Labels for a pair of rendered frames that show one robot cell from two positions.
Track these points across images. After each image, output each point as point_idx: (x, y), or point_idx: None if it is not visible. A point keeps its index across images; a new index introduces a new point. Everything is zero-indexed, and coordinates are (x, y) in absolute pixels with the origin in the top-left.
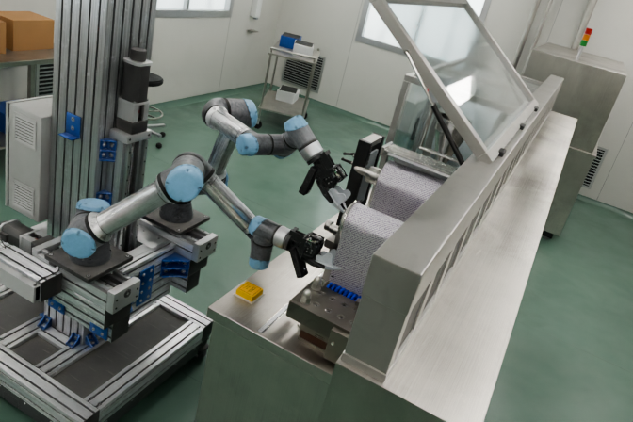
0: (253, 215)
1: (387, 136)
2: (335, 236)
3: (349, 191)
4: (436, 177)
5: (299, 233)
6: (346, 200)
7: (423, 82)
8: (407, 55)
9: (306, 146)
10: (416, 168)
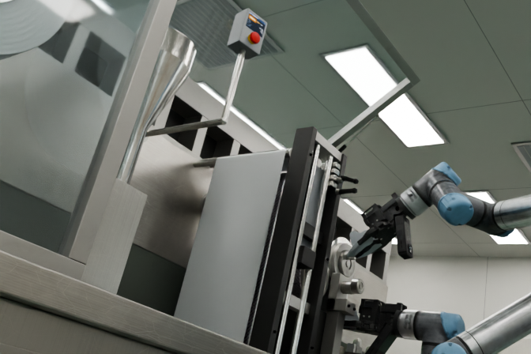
0: (468, 329)
1: (162, 42)
2: (346, 294)
3: (352, 231)
4: (229, 172)
5: (394, 306)
6: (352, 243)
7: (358, 132)
8: (375, 117)
9: (422, 197)
10: (253, 168)
